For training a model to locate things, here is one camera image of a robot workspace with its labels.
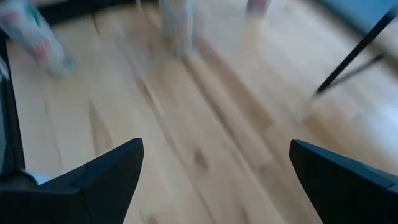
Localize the blue silver energy drink can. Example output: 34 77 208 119
158 0 195 58

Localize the Celsius Peach Vibe can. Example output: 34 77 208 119
245 0 272 16

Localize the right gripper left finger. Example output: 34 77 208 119
0 138 145 224

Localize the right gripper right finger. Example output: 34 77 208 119
288 139 398 224

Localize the Celsius Tropical Vibe can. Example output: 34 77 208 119
0 0 77 78

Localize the wooden shelf with black frame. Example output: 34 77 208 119
313 6 398 96

